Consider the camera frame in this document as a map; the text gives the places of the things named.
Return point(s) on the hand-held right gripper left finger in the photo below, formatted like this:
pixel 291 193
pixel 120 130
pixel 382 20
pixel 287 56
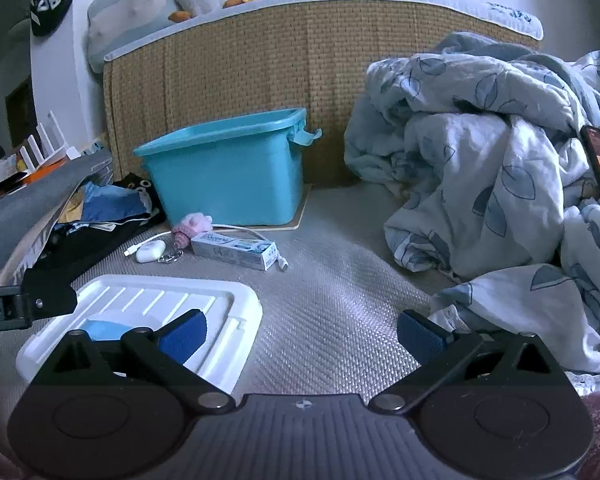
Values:
pixel 185 336

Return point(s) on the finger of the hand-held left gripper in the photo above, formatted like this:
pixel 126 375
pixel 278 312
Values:
pixel 45 295

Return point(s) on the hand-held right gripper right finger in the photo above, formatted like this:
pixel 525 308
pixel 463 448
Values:
pixel 422 338

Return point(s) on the small white round case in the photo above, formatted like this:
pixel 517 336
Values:
pixel 151 251

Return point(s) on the toothpaste box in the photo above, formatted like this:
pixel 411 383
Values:
pixel 230 250

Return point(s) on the blue plastic storage bin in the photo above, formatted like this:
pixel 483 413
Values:
pixel 220 180

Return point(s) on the pile of dark clothes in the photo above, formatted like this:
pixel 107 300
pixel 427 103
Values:
pixel 90 245

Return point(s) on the light blue pad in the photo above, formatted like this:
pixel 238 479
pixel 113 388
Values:
pixel 105 329

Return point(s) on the blue folded clothes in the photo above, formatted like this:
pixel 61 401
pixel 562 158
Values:
pixel 110 202

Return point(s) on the white router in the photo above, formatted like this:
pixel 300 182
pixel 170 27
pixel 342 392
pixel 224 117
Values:
pixel 42 147

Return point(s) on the leaf print blanket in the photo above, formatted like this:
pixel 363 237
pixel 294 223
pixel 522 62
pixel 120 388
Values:
pixel 480 160

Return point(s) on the woven rattan mattress side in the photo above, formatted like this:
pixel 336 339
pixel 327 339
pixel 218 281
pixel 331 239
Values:
pixel 240 70

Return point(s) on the light blue plush pillow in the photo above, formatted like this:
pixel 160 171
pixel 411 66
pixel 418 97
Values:
pixel 125 15

